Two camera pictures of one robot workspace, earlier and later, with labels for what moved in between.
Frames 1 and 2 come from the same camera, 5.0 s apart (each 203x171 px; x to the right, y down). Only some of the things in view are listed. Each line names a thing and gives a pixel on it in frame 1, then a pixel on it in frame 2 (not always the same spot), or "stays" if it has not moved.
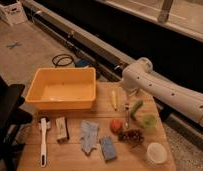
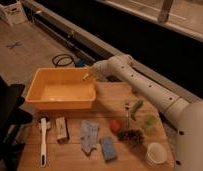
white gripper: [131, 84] → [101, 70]
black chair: [8, 118] stays
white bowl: [157, 153] stays
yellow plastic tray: [66, 88] stays
